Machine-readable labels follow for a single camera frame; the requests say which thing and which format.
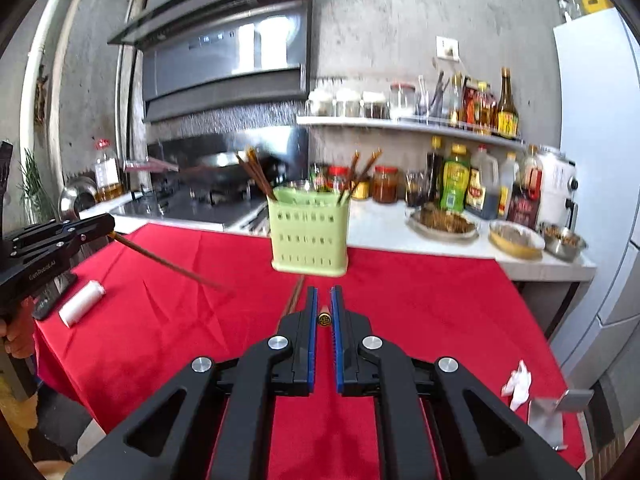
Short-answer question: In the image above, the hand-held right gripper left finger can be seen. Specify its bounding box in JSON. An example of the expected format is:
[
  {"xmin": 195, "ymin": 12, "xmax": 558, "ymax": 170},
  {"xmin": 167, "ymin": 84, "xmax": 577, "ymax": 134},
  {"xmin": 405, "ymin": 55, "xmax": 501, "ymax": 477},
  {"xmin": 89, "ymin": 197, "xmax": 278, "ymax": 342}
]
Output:
[{"xmin": 64, "ymin": 286, "xmax": 319, "ymax": 480}]

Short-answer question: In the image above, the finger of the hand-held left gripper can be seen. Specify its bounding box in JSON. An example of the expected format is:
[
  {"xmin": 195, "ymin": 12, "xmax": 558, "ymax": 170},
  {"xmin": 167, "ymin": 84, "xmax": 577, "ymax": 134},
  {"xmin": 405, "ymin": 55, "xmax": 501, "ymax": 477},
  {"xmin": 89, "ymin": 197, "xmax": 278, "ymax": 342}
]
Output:
[
  {"xmin": 10, "ymin": 231, "xmax": 109, "ymax": 262},
  {"xmin": 11, "ymin": 212, "xmax": 117, "ymax": 247}
]

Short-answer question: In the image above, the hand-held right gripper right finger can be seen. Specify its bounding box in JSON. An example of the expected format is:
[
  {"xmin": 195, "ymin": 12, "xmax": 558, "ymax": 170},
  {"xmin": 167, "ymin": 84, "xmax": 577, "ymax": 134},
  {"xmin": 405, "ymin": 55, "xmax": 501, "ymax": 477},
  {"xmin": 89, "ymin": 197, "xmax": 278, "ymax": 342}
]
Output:
[{"xmin": 329, "ymin": 285, "xmax": 585, "ymax": 480}]

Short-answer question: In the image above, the green perforated chopstick holder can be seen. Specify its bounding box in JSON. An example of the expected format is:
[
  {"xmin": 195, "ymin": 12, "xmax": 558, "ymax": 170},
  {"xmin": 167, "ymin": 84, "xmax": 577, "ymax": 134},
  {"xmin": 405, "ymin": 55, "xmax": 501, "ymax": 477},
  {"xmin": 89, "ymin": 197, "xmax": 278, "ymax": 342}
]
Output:
[{"xmin": 266, "ymin": 185, "xmax": 351, "ymax": 277}]

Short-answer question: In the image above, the glass holding utensils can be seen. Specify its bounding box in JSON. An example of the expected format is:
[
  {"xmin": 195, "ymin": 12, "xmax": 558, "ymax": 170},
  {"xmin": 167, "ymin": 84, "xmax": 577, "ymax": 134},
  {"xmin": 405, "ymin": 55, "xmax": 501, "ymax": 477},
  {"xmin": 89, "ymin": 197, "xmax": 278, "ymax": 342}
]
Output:
[{"xmin": 416, "ymin": 71, "xmax": 448, "ymax": 120}]

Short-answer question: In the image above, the person's left hand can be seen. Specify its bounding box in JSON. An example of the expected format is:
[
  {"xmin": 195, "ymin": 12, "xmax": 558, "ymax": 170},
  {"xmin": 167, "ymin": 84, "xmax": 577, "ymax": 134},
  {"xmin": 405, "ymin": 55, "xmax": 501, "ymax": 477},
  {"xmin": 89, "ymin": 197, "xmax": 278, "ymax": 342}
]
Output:
[{"xmin": 2, "ymin": 299, "xmax": 37, "ymax": 360}]

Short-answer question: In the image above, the steel pot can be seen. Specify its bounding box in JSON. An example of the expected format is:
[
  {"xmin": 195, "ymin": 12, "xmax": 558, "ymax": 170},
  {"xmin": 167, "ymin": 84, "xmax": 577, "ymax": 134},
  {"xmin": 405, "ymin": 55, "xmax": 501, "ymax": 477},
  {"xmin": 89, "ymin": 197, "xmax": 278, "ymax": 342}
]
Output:
[{"xmin": 57, "ymin": 176, "xmax": 98, "ymax": 221}]

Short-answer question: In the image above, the black flat device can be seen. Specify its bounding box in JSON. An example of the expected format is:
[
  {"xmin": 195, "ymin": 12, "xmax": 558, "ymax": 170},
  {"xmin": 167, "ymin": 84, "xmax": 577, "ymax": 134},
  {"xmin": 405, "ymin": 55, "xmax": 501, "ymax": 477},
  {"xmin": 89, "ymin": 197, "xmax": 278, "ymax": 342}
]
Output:
[{"xmin": 32, "ymin": 272, "xmax": 78, "ymax": 321}]

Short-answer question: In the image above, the red-capped cooking oil bottle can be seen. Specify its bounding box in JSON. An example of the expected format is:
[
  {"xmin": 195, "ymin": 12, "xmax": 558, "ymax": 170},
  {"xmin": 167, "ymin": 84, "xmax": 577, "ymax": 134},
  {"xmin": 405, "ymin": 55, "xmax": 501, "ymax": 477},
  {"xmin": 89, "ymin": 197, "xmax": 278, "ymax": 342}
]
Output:
[{"xmin": 92, "ymin": 139, "xmax": 125, "ymax": 203}]

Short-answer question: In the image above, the white roll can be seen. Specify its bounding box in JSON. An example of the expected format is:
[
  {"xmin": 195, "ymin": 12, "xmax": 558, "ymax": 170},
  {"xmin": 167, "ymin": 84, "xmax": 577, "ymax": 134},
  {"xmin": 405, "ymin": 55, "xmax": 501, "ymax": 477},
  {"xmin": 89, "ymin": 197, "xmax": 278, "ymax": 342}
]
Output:
[{"xmin": 58, "ymin": 280, "xmax": 106, "ymax": 328}]

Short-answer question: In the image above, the green plant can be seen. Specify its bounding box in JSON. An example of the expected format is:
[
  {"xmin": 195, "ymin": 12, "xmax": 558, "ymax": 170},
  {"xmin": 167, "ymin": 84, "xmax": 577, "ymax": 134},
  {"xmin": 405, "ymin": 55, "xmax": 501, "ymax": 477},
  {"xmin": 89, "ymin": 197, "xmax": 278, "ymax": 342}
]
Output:
[{"xmin": 19, "ymin": 147, "xmax": 51, "ymax": 223}]

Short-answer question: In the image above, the red tablecloth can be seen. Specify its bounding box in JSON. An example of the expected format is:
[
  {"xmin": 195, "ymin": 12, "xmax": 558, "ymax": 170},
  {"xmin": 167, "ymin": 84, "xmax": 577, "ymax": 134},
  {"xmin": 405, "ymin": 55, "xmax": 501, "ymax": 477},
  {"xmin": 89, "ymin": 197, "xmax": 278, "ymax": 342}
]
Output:
[{"xmin": 32, "ymin": 222, "xmax": 587, "ymax": 480}]

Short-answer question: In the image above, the black gas stove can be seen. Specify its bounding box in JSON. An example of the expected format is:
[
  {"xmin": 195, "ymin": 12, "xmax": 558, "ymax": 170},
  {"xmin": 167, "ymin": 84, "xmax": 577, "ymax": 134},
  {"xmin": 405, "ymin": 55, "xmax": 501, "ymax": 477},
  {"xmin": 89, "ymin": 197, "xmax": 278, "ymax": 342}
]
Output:
[{"xmin": 107, "ymin": 182, "xmax": 271, "ymax": 231}]

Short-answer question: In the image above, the white kitchen counter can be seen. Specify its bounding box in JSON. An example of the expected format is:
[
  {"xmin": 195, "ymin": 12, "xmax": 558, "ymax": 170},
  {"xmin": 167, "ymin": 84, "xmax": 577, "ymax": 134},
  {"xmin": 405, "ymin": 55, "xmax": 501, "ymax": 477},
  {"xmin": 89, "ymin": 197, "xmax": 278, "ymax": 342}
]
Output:
[{"xmin": 95, "ymin": 195, "xmax": 598, "ymax": 283}]

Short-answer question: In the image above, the dried hanging plant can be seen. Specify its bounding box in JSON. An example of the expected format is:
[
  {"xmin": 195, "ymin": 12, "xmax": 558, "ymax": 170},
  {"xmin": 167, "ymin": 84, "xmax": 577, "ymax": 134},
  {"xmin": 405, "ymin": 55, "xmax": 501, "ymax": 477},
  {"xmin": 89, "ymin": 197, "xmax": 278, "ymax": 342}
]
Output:
[{"xmin": 32, "ymin": 65, "xmax": 51, "ymax": 126}]

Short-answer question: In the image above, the black wok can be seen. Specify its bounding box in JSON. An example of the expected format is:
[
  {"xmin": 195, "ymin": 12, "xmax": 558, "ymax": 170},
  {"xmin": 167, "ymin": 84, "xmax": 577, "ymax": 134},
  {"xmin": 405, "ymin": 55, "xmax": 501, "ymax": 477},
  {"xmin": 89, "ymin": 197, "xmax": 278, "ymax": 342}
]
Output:
[{"xmin": 122, "ymin": 152, "xmax": 281, "ymax": 186}]

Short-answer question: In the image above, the cream fluffy cloth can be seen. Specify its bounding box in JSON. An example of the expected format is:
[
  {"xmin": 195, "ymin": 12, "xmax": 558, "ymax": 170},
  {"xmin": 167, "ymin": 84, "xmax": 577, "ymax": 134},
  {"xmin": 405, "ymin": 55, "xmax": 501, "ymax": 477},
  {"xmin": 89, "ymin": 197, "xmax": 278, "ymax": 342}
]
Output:
[{"xmin": 0, "ymin": 375, "xmax": 76, "ymax": 480}]

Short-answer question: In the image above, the plate of cooked food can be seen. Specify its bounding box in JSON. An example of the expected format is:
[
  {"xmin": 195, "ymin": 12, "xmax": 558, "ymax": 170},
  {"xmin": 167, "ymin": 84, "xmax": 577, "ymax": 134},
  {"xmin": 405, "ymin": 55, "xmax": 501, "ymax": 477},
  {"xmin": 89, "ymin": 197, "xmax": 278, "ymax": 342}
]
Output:
[{"xmin": 406, "ymin": 205, "xmax": 481, "ymax": 241}]

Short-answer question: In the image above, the red chili sauce jar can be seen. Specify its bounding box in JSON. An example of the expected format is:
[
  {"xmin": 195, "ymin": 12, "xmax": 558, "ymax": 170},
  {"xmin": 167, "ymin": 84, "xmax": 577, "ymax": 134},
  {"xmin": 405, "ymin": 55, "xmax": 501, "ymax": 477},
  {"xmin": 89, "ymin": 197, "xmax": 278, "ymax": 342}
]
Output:
[{"xmin": 372, "ymin": 166, "xmax": 401, "ymax": 204}]

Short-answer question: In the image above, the glass of dark sauce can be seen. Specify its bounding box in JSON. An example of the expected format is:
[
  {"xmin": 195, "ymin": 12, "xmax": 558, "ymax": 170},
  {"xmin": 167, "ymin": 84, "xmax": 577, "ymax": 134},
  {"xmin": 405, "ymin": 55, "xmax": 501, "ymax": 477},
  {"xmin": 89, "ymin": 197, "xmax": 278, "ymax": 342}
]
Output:
[{"xmin": 405, "ymin": 170, "xmax": 431, "ymax": 207}]

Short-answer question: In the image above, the crumpled white tissue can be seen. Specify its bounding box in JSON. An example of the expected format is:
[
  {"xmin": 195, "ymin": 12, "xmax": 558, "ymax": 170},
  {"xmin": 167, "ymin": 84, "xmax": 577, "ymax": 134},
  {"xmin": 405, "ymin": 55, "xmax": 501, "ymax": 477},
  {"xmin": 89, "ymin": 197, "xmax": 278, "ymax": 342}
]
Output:
[{"xmin": 501, "ymin": 360, "xmax": 533, "ymax": 411}]

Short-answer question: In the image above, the green plastic bottle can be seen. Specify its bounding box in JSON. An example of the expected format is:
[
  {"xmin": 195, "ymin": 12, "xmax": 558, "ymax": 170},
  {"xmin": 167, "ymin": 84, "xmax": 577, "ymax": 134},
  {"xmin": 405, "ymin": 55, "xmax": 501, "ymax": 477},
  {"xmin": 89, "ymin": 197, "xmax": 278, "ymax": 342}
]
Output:
[{"xmin": 439, "ymin": 143, "xmax": 471, "ymax": 212}]

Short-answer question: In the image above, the yellow-capped soy sauce bottle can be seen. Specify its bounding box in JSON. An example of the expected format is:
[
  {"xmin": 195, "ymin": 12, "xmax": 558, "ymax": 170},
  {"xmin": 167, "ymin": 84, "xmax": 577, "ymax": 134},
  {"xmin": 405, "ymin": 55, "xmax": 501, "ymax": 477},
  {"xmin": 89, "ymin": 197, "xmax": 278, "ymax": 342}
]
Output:
[{"xmin": 426, "ymin": 136, "xmax": 446, "ymax": 201}]

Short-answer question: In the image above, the yellow dish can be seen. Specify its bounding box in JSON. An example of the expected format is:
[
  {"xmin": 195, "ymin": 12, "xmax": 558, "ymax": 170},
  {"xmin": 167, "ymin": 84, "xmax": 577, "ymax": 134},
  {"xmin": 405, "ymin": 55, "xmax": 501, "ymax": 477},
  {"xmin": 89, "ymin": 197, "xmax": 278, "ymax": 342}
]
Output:
[{"xmin": 489, "ymin": 220, "xmax": 546, "ymax": 260}]

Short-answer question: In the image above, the grey range hood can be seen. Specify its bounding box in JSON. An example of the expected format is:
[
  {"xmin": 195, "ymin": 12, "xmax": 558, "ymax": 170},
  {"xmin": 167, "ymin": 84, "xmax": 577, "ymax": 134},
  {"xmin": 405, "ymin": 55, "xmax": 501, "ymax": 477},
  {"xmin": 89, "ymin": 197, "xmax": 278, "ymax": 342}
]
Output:
[{"xmin": 106, "ymin": 0, "xmax": 315, "ymax": 125}]

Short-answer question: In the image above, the folded metal stand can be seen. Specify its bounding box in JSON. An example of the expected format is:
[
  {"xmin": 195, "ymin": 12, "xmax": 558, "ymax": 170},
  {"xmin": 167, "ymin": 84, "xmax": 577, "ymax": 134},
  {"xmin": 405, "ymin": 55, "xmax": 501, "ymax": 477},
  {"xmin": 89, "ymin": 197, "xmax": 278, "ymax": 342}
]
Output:
[{"xmin": 527, "ymin": 389, "xmax": 596, "ymax": 451}]

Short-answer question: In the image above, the large dark liquid jug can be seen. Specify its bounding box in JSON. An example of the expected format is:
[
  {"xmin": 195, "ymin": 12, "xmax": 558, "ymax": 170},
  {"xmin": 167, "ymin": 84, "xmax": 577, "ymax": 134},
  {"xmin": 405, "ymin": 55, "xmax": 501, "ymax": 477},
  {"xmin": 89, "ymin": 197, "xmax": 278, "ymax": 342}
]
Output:
[{"xmin": 465, "ymin": 145, "xmax": 501, "ymax": 220}]

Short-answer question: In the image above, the white plastic bottle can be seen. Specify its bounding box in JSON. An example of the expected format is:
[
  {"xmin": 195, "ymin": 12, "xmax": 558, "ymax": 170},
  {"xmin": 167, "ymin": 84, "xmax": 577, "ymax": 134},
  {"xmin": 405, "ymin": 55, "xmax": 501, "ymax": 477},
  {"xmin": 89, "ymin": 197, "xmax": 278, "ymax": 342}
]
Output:
[{"xmin": 497, "ymin": 152, "xmax": 521, "ymax": 221}]

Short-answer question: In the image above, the white-lidded dark spice jar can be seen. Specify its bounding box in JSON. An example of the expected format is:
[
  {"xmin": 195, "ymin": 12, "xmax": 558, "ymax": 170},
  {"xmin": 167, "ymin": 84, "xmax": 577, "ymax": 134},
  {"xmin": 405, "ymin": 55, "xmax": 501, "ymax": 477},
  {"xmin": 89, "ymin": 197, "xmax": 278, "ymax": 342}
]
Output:
[{"xmin": 361, "ymin": 91, "xmax": 390, "ymax": 120}]

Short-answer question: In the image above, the steel bowl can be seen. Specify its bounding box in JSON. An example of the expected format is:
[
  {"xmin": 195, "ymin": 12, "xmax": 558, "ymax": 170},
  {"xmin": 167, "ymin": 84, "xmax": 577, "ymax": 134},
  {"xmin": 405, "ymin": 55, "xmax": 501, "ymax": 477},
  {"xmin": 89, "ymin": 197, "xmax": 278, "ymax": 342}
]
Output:
[{"xmin": 539, "ymin": 222, "xmax": 588, "ymax": 261}]

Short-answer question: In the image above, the tall empty glass jar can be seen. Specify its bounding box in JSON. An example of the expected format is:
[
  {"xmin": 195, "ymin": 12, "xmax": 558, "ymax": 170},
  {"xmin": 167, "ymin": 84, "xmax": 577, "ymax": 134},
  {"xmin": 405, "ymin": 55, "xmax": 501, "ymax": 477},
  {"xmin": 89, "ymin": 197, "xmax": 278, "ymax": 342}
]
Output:
[{"xmin": 389, "ymin": 82, "xmax": 418, "ymax": 121}]

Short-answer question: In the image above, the clear red-label oil bottle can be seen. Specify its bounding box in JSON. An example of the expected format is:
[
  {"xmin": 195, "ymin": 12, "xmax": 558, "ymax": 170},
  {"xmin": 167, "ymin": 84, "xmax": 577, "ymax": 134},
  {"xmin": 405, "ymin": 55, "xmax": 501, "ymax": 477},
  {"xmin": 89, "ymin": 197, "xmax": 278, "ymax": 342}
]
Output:
[{"xmin": 520, "ymin": 145, "xmax": 543, "ymax": 201}]

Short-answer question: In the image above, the slim clear bottle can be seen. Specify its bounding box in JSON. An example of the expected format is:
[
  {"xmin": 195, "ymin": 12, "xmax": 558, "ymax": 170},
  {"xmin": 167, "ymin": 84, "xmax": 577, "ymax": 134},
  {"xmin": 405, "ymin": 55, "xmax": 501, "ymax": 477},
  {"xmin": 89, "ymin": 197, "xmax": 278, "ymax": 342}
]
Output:
[{"xmin": 447, "ymin": 72, "xmax": 466, "ymax": 126}]

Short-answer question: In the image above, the white kitchen appliance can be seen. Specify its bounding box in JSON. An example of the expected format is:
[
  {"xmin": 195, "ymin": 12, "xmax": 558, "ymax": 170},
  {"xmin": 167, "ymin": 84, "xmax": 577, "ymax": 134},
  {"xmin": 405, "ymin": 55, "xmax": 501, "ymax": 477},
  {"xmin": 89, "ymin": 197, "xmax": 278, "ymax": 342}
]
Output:
[{"xmin": 535, "ymin": 146, "xmax": 578, "ymax": 231}]

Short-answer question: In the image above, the red seasoning packet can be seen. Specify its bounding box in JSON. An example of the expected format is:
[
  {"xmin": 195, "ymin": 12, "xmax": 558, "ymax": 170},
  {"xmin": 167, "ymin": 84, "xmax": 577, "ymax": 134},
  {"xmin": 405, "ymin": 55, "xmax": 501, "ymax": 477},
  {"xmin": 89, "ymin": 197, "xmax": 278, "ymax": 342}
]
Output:
[{"xmin": 462, "ymin": 77, "xmax": 478, "ymax": 128}]

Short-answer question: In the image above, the orange sauce bottle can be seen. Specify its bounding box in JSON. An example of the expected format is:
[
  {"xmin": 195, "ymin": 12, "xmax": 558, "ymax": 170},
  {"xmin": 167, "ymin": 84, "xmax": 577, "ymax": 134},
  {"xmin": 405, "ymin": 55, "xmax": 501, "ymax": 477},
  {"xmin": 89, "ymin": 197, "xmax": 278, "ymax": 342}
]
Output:
[{"xmin": 472, "ymin": 81, "xmax": 498, "ymax": 135}]

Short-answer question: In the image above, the brown yellow-label bottle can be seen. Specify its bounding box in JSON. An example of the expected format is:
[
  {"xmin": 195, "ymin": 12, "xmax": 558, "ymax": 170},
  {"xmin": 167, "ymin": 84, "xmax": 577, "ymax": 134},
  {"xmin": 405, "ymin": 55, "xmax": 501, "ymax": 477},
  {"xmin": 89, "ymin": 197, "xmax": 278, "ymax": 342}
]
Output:
[{"xmin": 495, "ymin": 67, "xmax": 520, "ymax": 140}]

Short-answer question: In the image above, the white refrigerator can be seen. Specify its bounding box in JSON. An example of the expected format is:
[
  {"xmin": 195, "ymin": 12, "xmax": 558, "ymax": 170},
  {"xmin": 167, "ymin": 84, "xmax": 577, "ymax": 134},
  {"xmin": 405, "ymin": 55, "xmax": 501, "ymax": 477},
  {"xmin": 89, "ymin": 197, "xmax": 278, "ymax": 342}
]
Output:
[{"xmin": 547, "ymin": 7, "xmax": 640, "ymax": 391}]

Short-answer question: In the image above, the white pump bottle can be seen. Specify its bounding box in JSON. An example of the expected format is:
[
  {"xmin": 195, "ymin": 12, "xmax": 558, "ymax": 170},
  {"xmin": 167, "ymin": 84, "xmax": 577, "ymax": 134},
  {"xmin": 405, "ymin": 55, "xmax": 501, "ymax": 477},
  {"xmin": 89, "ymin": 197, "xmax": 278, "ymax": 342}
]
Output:
[{"xmin": 554, "ymin": 0, "xmax": 583, "ymax": 23}]

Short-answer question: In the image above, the white wall pipe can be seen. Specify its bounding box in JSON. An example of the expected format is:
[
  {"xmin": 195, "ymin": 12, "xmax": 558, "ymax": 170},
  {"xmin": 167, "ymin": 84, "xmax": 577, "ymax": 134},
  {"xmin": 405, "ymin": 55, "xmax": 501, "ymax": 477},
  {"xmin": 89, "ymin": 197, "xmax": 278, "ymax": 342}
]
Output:
[{"xmin": 20, "ymin": 0, "xmax": 96, "ymax": 196}]

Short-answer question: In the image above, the white wall shelf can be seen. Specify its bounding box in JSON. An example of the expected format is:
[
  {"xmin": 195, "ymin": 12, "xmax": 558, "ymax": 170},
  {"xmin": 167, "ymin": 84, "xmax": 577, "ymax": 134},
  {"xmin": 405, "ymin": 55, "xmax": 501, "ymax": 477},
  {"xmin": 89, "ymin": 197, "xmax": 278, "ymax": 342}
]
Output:
[{"xmin": 296, "ymin": 115, "xmax": 526, "ymax": 151}]

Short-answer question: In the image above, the white wall socket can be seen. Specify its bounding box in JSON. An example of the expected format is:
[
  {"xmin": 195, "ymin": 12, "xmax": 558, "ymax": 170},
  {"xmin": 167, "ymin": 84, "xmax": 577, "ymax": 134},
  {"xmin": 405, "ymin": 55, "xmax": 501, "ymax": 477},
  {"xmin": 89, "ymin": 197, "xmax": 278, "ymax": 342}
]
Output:
[{"xmin": 435, "ymin": 35, "xmax": 460, "ymax": 63}]

